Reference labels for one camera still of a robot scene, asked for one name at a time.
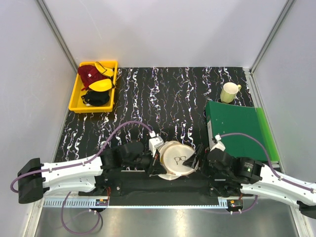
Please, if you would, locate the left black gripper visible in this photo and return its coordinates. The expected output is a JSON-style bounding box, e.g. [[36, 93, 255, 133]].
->
[[123, 147, 167, 177]]

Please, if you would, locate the white mesh laundry bag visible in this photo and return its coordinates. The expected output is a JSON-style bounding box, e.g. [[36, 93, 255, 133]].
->
[[158, 141, 197, 181]]

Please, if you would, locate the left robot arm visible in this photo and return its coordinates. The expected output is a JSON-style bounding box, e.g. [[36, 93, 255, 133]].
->
[[15, 138, 165, 204]]

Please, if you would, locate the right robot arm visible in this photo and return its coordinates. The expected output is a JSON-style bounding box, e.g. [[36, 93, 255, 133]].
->
[[183, 146, 316, 219]]

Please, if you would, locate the black bra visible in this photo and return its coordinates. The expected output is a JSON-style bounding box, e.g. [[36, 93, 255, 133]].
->
[[81, 90, 110, 107]]

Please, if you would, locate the bright yellow bra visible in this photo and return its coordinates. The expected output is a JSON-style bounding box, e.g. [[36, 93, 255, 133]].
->
[[89, 62, 115, 92]]

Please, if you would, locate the dark red bra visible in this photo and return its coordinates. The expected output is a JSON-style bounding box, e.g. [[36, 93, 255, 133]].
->
[[78, 65, 104, 91]]

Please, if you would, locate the pale green mug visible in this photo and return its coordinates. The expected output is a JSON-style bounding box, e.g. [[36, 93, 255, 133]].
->
[[220, 82, 241, 104]]

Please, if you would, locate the yellow plastic bin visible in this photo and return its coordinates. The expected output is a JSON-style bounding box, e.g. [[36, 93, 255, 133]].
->
[[69, 60, 118, 114]]

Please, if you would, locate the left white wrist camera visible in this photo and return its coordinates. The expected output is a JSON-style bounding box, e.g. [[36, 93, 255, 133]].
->
[[149, 131, 164, 157]]

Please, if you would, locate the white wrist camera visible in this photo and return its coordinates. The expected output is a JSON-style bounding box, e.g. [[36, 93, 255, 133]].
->
[[149, 131, 164, 157], [209, 134, 226, 151]]

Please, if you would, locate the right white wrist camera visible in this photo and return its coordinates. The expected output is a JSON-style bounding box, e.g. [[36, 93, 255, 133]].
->
[[209, 134, 226, 151]]

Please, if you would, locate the green ring binder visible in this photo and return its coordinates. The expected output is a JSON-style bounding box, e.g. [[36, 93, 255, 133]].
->
[[205, 101, 279, 162]]

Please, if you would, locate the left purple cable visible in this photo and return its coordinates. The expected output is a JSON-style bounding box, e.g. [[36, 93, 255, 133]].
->
[[10, 121, 154, 234]]

